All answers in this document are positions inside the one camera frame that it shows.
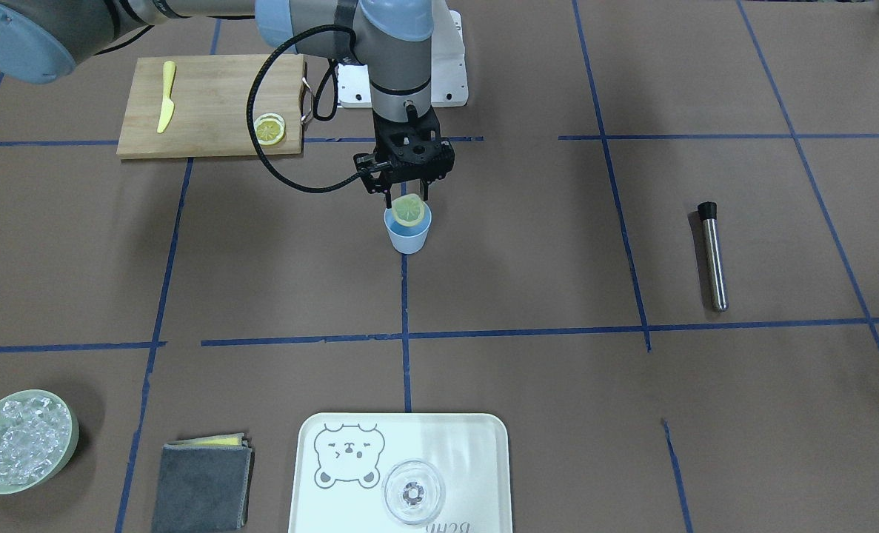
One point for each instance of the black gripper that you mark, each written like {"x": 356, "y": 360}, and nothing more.
{"x": 373, "y": 175}

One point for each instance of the lemon slice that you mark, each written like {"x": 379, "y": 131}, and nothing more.
{"x": 269, "y": 129}
{"x": 409, "y": 210}

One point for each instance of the steel muddler with black tip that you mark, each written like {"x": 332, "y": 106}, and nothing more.
{"x": 707, "y": 213}

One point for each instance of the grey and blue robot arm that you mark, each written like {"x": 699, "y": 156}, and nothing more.
{"x": 41, "y": 41}

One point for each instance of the light blue plastic cup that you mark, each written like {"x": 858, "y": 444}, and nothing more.
{"x": 407, "y": 240}

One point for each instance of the lemon slice on board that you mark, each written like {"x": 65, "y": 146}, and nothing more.
{"x": 269, "y": 129}

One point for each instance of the wooden cutting board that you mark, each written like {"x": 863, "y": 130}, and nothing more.
{"x": 210, "y": 98}

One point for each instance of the yellow plastic knife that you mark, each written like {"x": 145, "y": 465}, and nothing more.
{"x": 167, "y": 104}

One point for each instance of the white bear serving tray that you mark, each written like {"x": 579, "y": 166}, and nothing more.
{"x": 342, "y": 460}

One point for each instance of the grey folded cloth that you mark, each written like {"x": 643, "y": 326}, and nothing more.
{"x": 203, "y": 484}

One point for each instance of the green bowl of ice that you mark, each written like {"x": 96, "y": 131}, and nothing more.
{"x": 39, "y": 434}

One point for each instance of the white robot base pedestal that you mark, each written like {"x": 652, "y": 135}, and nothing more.
{"x": 449, "y": 87}

